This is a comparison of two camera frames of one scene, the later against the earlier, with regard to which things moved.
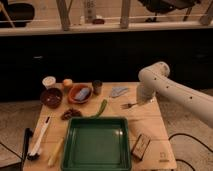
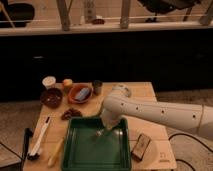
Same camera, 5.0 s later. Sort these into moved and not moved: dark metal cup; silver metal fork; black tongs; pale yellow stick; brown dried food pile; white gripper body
Moved: silver metal fork; white gripper body
Not moved: brown dried food pile; pale yellow stick; dark metal cup; black tongs
